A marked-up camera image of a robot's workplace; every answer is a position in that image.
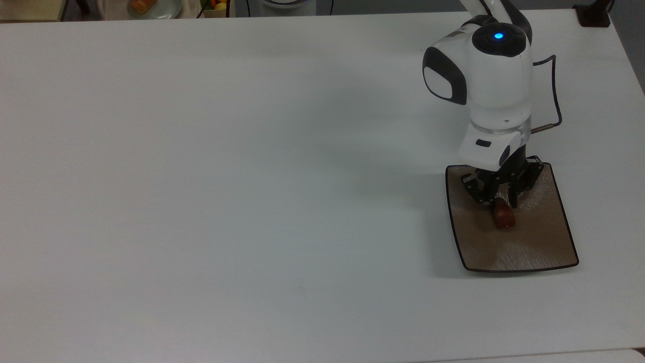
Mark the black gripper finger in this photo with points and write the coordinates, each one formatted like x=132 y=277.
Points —
x=478 y=186
x=524 y=179

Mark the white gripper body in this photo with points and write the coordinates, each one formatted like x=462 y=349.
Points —
x=486 y=148

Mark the small brown round food item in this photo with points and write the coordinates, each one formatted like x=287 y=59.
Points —
x=503 y=216

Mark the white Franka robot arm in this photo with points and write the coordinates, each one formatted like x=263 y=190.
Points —
x=496 y=80

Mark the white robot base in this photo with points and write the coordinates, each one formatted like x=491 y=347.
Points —
x=287 y=6

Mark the square brown ceramic plate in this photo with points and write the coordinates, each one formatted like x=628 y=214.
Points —
x=534 y=242

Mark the round plate with bread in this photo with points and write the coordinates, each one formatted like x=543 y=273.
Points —
x=151 y=8

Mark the black table clamp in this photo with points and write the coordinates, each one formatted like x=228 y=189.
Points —
x=592 y=15

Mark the box of colourful fruit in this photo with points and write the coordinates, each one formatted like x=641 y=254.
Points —
x=217 y=7

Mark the beige wooden board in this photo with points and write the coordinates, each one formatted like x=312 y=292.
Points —
x=30 y=9

